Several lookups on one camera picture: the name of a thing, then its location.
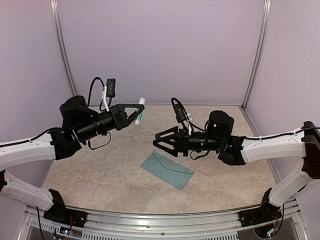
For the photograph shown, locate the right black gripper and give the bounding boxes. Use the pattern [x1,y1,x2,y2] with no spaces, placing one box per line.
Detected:
[152,126,224,157]

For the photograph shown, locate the small green white glue stick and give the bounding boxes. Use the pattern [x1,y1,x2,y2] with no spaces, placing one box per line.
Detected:
[133,97,146,126]

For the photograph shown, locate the teal paper envelope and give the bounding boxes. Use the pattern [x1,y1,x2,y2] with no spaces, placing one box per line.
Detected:
[140,151,194,190]

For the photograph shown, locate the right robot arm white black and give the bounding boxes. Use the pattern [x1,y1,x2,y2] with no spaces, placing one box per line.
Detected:
[153,110,320,222]

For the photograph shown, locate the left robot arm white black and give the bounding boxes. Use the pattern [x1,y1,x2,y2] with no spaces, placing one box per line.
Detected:
[0,95,146,223]

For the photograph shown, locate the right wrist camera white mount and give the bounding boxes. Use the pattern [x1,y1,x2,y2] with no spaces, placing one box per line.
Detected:
[173,103,194,135]

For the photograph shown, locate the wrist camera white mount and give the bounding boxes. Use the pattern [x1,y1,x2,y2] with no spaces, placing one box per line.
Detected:
[173,103,194,135]
[101,78,116,112]

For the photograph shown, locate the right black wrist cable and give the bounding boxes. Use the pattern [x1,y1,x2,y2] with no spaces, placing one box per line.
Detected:
[189,149,210,161]

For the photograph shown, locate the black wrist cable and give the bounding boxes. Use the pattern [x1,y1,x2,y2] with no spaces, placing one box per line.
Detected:
[86,76,105,108]
[189,149,210,161]

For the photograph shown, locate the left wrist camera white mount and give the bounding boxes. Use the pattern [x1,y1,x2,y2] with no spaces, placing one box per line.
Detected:
[101,78,116,112]

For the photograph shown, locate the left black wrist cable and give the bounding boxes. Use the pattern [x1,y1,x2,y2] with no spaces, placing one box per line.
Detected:
[86,76,105,108]

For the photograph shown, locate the left aluminium frame post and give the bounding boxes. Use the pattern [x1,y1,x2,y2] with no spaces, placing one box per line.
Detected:
[50,0,79,97]

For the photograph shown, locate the aluminium frame post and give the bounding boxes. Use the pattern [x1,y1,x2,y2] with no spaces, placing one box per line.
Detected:
[241,0,272,111]
[50,0,79,97]

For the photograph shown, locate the front aluminium rail base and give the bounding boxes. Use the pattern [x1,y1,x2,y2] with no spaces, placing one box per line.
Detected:
[14,197,311,240]

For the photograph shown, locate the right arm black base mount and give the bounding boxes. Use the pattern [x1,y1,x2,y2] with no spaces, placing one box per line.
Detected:
[238,198,283,227]

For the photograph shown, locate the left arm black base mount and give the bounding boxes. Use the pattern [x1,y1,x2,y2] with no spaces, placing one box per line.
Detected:
[43,202,88,228]

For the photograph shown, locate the right aluminium frame post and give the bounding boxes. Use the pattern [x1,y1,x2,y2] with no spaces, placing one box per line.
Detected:
[241,0,272,111]

